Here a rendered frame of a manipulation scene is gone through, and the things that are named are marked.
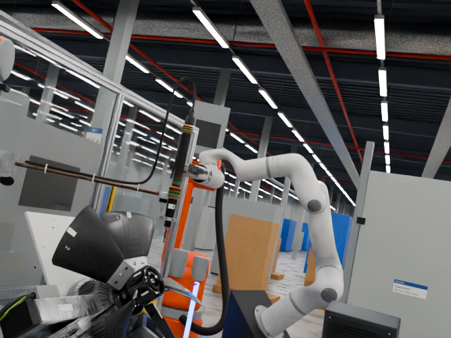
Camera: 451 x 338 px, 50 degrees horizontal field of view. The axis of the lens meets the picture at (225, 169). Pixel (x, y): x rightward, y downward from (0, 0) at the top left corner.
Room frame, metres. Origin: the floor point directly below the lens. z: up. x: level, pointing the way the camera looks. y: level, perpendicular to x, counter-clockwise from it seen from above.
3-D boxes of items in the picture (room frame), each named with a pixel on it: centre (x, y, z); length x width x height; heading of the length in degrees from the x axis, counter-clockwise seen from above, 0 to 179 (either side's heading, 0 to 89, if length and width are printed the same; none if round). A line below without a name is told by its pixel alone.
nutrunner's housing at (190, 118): (1.82, 0.17, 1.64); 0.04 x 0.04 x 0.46
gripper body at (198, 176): (1.93, 0.12, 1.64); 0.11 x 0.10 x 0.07; 154
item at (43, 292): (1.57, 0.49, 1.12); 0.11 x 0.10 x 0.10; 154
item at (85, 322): (1.51, 0.33, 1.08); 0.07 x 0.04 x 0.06; 165
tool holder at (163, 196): (1.82, 0.18, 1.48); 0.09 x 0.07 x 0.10; 99
